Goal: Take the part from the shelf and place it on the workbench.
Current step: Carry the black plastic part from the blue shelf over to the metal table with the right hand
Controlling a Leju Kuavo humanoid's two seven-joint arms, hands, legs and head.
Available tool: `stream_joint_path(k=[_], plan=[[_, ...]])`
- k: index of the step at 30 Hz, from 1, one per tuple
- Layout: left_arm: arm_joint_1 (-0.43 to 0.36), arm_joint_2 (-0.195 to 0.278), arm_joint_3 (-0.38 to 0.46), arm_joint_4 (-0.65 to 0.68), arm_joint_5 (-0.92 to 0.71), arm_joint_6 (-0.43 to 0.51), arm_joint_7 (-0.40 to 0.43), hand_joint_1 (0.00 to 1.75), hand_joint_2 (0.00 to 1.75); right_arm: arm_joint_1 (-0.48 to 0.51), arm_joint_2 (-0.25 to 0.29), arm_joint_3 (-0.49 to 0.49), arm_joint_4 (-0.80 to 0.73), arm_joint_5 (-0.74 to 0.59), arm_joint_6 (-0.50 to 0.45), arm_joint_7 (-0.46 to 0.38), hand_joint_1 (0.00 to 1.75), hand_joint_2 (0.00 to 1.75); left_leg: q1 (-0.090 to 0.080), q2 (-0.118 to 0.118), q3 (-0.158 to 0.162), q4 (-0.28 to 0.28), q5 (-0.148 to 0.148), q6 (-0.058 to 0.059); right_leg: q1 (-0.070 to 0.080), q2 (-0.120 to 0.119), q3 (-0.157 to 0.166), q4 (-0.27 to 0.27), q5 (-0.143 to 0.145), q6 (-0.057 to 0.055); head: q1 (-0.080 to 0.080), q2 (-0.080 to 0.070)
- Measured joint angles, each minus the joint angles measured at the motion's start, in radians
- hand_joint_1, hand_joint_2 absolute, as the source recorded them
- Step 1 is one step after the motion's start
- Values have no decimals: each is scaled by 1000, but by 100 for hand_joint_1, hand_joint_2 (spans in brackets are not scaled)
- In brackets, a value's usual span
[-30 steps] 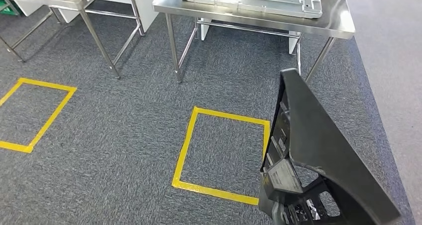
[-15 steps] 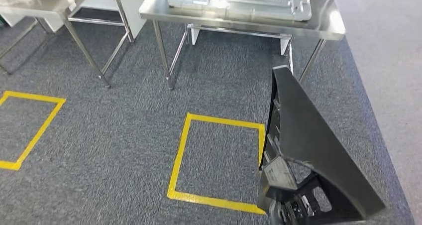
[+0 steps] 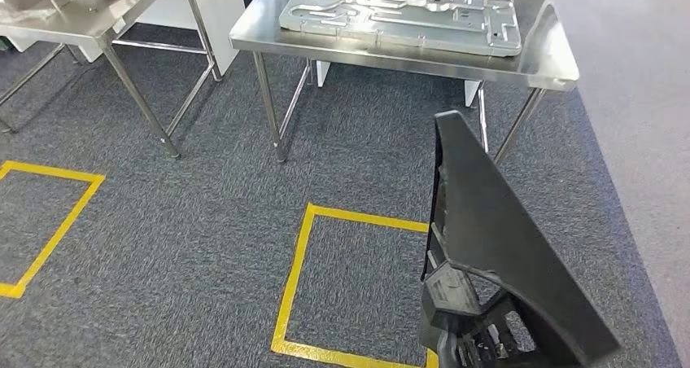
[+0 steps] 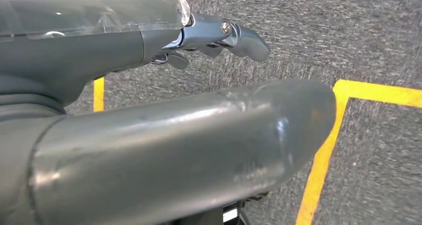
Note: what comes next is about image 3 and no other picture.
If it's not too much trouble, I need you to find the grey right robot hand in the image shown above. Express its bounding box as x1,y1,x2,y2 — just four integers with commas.
434,328,535,368

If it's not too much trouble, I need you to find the black plastic plate frame part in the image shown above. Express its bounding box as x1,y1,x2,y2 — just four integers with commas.
419,110,622,368

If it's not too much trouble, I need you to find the stainless steel workbench table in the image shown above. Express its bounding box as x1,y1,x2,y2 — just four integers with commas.
229,0,580,164

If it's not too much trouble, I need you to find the yellow floor tape square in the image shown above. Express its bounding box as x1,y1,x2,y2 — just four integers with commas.
269,202,440,368

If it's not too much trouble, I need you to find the stamped metal panel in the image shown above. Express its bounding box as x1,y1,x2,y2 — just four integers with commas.
278,0,523,58

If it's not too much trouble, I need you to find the white cabinet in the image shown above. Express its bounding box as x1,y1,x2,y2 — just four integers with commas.
7,0,247,77

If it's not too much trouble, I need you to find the stainless steel side table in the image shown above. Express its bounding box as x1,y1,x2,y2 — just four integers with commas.
0,0,223,160

